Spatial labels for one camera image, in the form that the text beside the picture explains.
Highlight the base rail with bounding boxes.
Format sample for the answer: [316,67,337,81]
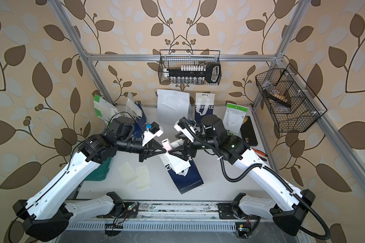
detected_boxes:
[42,199,311,243]

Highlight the green tool case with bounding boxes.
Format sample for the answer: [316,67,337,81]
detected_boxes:
[84,158,112,182]

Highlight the black socket set holder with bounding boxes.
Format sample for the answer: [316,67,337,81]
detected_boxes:
[159,62,222,85]

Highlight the navy bag rear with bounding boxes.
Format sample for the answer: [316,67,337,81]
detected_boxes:
[195,93,215,124]

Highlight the right wire basket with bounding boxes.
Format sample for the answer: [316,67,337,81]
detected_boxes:
[255,64,327,133]

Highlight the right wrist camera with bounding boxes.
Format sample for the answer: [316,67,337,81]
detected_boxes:
[174,117,197,142]

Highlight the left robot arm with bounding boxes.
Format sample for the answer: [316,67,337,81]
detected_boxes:
[13,134,166,242]

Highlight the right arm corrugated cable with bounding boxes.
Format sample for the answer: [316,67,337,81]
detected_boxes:
[182,119,332,241]

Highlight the blue white Cheerful bag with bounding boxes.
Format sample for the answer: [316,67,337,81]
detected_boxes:
[126,92,147,139]

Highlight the large white paper bag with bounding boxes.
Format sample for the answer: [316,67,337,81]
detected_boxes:
[157,89,191,125]

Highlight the navy bag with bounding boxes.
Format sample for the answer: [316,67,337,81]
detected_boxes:
[195,93,215,124]
[160,154,204,194]

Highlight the black box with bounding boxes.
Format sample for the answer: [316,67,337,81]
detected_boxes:
[240,116,258,146]

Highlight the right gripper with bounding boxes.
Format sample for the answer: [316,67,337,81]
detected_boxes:
[169,131,219,161]

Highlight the pink mini stapler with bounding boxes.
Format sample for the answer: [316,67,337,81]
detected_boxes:
[162,139,173,151]

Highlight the back wire basket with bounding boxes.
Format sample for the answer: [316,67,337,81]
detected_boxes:
[158,49,222,86]

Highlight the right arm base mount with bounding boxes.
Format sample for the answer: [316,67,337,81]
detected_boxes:
[216,194,261,239]

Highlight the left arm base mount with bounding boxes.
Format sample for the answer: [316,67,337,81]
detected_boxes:
[97,192,139,237]

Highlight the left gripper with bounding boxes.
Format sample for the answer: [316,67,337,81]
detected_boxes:
[115,137,167,162]

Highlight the orange handled pliers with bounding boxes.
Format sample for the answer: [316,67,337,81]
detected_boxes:
[253,148,267,162]

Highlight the wire basket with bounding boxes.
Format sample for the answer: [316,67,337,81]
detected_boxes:
[255,64,327,133]
[158,49,222,86]

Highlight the dark tool in basket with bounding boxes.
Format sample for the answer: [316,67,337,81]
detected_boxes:
[263,90,292,108]

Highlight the navy bag front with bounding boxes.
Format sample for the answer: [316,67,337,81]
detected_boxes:
[160,154,204,194]

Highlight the aluminium frame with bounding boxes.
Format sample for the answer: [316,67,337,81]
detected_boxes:
[48,1,365,193]

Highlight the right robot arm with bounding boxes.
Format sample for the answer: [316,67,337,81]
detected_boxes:
[169,134,328,238]

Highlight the receipt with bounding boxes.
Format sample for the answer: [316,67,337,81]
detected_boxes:
[165,153,191,176]
[136,165,151,191]
[119,162,138,184]

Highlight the green white bag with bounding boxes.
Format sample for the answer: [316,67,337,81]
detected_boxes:
[223,103,248,135]
[94,94,121,127]

